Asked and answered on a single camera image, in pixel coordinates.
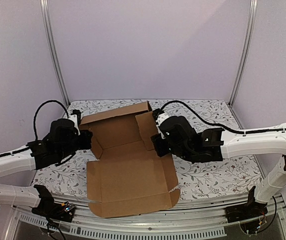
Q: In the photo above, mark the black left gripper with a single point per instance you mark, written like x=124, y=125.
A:
x=87, y=136

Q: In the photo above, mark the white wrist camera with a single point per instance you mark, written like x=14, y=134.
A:
x=159, y=116
x=75, y=117

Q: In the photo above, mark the floral patterned table mat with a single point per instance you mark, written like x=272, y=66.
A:
x=231, y=176

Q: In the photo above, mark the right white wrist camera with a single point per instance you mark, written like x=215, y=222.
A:
x=159, y=116

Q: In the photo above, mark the aluminium frame post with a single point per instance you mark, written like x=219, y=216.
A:
x=245, y=52
x=45, y=12

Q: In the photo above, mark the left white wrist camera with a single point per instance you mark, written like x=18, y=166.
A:
x=75, y=117

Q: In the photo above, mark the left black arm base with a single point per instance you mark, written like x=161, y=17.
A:
x=49, y=209

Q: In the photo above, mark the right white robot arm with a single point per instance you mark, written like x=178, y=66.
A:
x=259, y=141

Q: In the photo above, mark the right aluminium frame post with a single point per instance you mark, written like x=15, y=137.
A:
x=245, y=52

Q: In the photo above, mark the brown cardboard box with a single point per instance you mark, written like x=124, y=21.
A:
x=127, y=176

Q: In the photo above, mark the aluminium front rail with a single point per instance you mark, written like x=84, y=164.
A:
x=198, y=219

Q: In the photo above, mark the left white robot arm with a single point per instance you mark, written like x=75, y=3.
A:
x=16, y=161

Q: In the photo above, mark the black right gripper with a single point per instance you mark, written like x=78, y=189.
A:
x=156, y=144

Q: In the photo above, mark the left aluminium frame post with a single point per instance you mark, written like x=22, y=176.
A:
x=45, y=12

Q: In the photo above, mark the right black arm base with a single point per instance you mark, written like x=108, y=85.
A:
x=251, y=209

